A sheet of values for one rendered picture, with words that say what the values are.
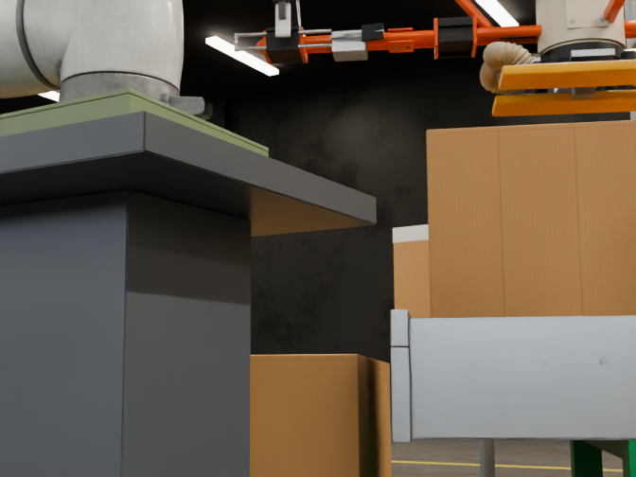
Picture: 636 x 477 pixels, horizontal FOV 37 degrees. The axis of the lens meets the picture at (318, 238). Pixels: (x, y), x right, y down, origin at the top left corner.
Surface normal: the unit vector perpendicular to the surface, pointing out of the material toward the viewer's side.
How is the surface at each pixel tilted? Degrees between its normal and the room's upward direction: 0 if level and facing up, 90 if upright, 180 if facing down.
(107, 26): 91
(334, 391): 90
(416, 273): 90
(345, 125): 90
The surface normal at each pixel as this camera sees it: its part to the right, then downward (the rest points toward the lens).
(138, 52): 0.48, -0.04
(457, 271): -0.15, -0.15
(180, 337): 0.87, -0.07
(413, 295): -0.54, -0.12
